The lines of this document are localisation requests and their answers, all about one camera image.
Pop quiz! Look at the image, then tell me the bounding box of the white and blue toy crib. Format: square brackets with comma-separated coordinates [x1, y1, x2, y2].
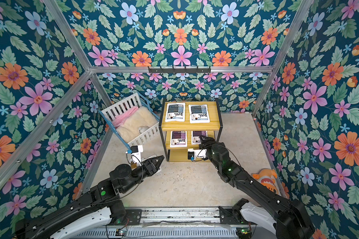
[100, 93, 159, 153]

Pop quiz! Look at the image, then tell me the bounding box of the purple label coffee bag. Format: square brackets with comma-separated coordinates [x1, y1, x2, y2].
[191, 130, 207, 145]
[170, 131, 187, 147]

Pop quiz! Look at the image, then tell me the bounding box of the yellow wooden three-tier shelf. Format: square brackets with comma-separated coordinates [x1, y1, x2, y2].
[159, 100, 223, 162]

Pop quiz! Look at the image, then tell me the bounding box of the yellow label coffee bag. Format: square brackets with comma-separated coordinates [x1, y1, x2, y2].
[150, 157, 162, 175]

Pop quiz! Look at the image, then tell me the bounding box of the white perforated cable tray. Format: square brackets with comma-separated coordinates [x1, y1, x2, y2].
[74, 228, 238, 239]

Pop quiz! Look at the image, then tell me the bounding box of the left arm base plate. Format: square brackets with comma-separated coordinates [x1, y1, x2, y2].
[111, 209, 142, 226]

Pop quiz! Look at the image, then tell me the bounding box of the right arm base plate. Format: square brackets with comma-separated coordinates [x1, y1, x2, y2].
[218, 207, 250, 226]

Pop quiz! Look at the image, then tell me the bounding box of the orange plush fish toy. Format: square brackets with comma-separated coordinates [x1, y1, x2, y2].
[252, 168, 280, 195]

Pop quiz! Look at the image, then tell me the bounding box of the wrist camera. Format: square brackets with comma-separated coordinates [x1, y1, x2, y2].
[126, 145, 143, 166]
[187, 148, 208, 162]

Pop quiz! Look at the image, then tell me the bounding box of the black wall hook rail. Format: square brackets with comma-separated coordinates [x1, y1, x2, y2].
[148, 66, 211, 74]

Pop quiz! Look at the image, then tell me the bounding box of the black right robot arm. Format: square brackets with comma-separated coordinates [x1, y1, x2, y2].
[199, 136, 315, 239]

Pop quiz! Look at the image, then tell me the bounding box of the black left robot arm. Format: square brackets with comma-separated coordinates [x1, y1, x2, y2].
[14, 155, 165, 239]

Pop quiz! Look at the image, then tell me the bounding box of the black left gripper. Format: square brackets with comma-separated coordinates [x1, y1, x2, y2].
[119, 156, 164, 194]

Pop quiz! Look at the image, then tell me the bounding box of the cream fluffy blanket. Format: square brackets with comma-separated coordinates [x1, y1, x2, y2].
[116, 107, 158, 143]

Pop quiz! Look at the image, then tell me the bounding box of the pink blanket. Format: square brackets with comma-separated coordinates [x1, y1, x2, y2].
[112, 106, 139, 128]

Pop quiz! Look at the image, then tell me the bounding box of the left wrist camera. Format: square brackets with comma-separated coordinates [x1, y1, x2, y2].
[126, 145, 143, 166]

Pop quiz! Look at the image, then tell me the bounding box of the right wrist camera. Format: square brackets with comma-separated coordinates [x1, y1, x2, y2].
[187, 148, 208, 162]

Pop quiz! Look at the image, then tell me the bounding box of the grey label coffee bag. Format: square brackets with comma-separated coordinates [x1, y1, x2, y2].
[165, 103, 185, 122]
[188, 104, 210, 123]

